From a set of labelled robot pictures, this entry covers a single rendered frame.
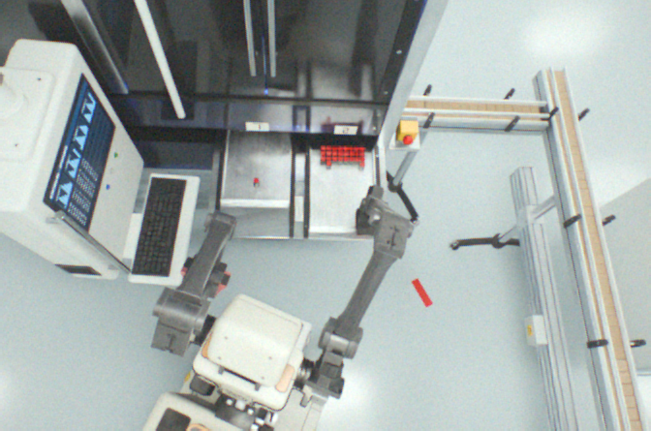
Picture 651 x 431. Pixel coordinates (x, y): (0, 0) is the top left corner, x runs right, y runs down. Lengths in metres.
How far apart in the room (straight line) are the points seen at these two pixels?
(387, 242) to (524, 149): 2.24
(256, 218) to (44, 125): 0.84
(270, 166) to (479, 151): 1.63
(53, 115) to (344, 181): 1.07
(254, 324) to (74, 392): 1.66
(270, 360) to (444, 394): 1.61
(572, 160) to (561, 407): 1.01
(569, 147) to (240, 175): 1.34
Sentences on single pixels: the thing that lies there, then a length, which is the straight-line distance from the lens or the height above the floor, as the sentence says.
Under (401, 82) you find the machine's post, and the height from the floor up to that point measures 1.35.
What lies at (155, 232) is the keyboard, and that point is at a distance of 2.04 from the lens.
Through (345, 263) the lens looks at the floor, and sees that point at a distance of 2.82.
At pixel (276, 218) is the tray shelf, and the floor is 0.88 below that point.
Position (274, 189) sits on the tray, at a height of 0.88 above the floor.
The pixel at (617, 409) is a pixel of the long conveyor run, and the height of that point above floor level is 0.93.
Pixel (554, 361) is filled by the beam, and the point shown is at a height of 0.55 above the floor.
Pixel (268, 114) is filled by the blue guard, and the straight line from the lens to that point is 1.88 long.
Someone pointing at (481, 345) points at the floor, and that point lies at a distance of 2.92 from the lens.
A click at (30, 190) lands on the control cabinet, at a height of 1.54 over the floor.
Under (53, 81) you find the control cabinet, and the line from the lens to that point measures 1.51.
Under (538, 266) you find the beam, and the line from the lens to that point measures 2.51.
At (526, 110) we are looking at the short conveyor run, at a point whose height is 0.93.
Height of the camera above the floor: 2.72
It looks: 66 degrees down
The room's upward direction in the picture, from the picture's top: 11 degrees clockwise
